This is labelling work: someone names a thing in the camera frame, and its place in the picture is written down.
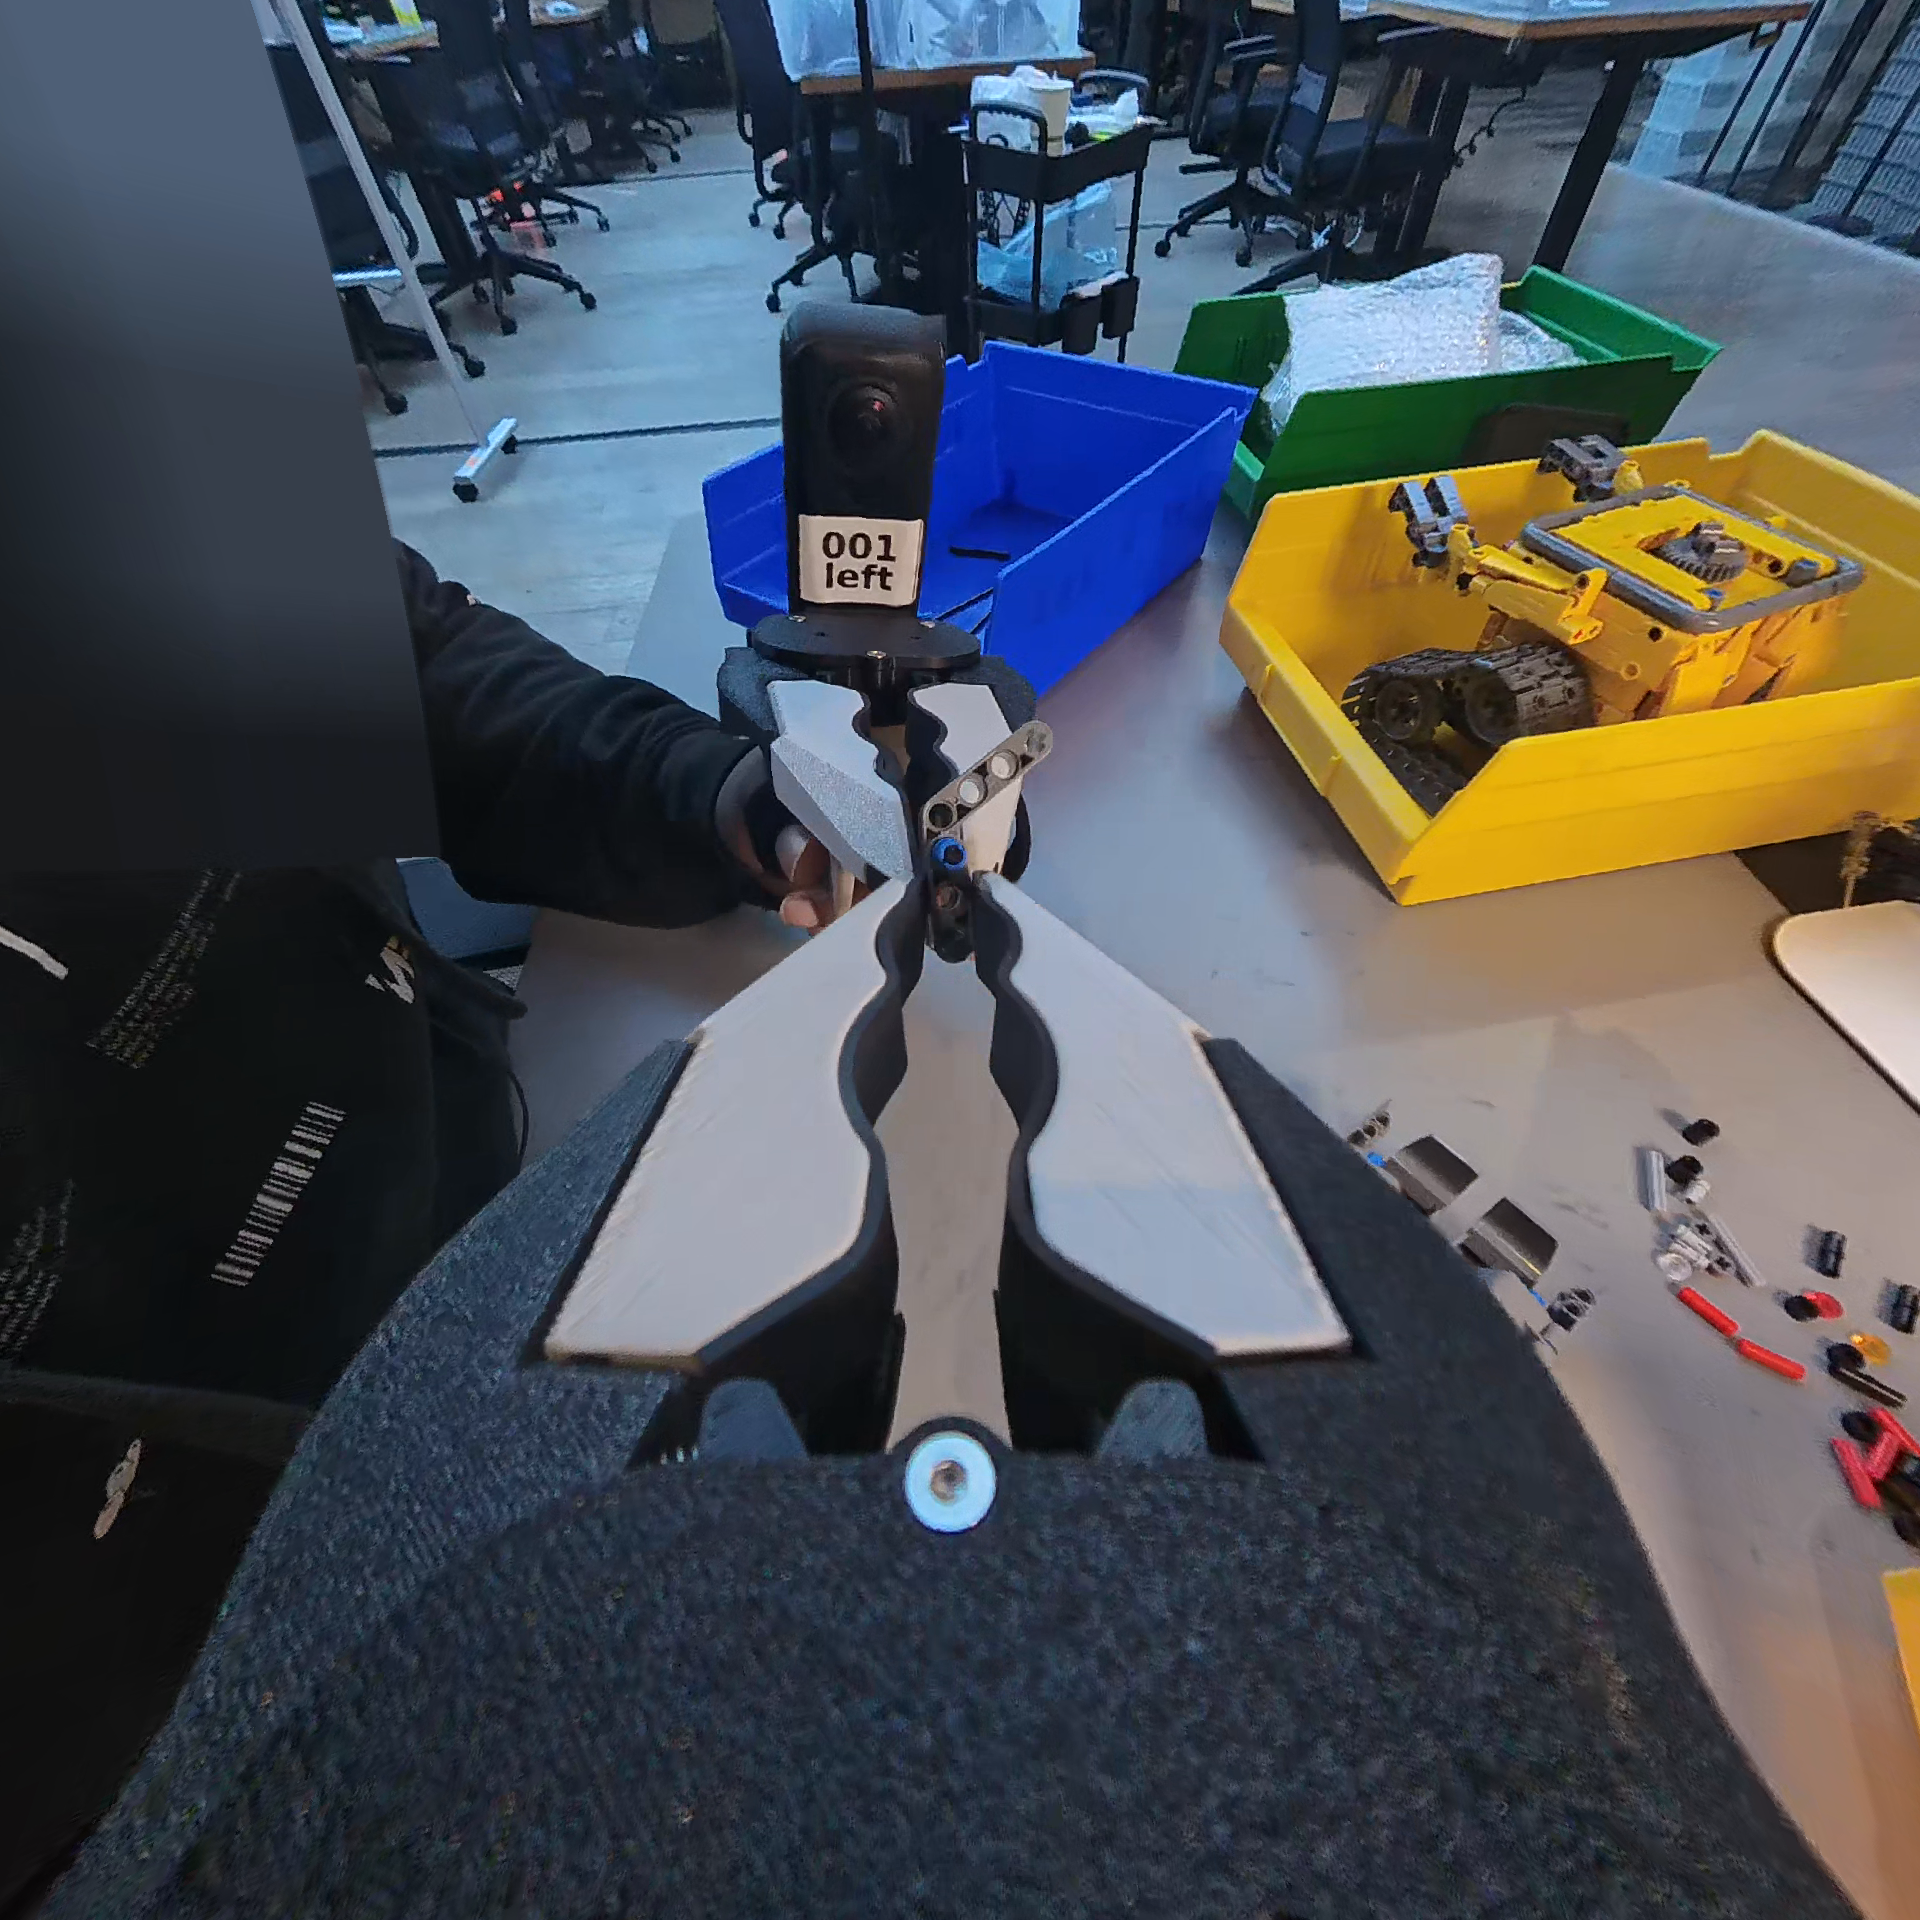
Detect yellow toy robot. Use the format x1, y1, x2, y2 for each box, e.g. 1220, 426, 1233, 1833
1340, 434, 1870, 816

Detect grey desk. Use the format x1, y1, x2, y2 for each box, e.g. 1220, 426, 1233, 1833
510, 161, 1920, 1920

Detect scattered small building pieces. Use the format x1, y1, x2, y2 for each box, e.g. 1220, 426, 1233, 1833
1634, 1111, 1920, 1553

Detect bubble wrap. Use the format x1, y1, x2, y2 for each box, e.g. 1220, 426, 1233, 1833
1256, 249, 1578, 440

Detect blue storage bin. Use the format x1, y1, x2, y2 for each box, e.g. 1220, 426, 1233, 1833
700, 340, 1260, 700

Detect clear plastic bin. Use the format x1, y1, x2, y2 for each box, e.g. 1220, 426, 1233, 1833
765, 0, 1086, 72

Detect black office chair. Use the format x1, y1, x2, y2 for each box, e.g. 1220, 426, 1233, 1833
382, 60, 607, 337
1154, 0, 1442, 294
718, 0, 902, 308

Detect person's left hand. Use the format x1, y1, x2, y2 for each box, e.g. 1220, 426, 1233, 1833
712, 756, 874, 934

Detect blue-grey chair seat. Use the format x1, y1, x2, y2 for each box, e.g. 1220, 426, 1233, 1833
398, 854, 536, 964

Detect grey toy robot head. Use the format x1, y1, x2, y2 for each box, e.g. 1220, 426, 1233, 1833
1346, 1102, 1600, 1356

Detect grey bent building beam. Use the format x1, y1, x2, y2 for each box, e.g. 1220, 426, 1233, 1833
918, 717, 1057, 841

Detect whiteboard on stand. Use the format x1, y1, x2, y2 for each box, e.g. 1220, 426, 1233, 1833
269, 0, 518, 505

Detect white paper cup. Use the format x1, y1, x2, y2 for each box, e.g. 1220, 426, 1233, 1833
969, 66, 1077, 156

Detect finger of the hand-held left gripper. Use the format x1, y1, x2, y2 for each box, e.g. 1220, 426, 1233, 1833
909, 682, 1028, 884
768, 679, 921, 884

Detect black utility cart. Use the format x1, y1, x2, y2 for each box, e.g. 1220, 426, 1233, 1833
960, 118, 1161, 365

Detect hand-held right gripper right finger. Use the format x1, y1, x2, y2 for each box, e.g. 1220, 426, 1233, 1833
972, 873, 1356, 1365

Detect yellow storage bin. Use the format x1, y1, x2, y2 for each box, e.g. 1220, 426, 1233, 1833
1217, 429, 1920, 910

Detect person's left forearm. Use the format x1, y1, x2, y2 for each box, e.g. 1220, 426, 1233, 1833
393, 543, 768, 927

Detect white board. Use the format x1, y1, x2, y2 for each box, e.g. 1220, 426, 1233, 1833
1774, 901, 1920, 1116

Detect green storage bin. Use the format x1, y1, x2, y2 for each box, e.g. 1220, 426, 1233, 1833
1172, 265, 1722, 521

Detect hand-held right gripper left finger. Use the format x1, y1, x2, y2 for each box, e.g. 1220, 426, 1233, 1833
540, 870, 924, 1367

